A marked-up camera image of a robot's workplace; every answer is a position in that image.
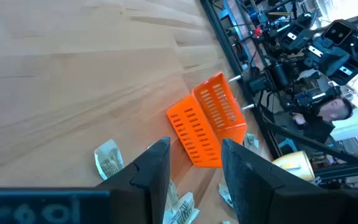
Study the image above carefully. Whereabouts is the person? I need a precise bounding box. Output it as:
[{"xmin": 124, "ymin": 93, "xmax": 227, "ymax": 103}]
[{"xmin": 290, "ymin": 96, "xmax": 354, "ymax": 144}]

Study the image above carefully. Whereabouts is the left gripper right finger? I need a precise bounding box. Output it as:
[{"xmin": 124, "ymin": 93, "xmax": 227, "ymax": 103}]
[{"xmin": 221, "ymin": 138, "xmax": 323, "ymax": 224}]

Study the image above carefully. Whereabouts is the yellow mug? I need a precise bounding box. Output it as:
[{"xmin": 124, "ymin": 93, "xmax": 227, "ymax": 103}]
[{"xmin": 272, "ymin": 151, "xmax": 316, "ymax": 182}]

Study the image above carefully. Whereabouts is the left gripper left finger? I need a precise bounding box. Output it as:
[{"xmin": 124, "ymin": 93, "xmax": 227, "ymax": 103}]
[{"xmin": 94, "ymin": 136, "xmax": 172, "ymax": 224}]

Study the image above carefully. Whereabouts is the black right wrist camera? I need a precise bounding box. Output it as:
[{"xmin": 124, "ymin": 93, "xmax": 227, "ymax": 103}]
[{"xmin": 323, "ymin": 19, "xmax": 354, "ymax": 45}]

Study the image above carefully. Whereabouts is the orange slotted plastic basket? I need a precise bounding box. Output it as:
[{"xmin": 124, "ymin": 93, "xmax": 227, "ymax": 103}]
[{"xmin": 166, "ymin": 71, "xmax": 248, "ymax": 169}]

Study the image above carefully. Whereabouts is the white green sweetener packet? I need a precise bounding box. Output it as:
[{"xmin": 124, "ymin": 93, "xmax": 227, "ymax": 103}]
[
  {"xmin": 167, "ymin": 179, "xmax": 180, "ymax": 206},
  {"xmin": 244, "ymin": 133, "xmax": 260, "ymax": 149},
  {"xmin": 163, "ymin": 191, "xmax": 200, "ymax": 224},
  {"xmin": 94, "ymin": 139, "xmax": 126, "ymax": 180},
  {"xmin": 218, "ymin": 182, "xmax": 234, "ymax": 208}
]

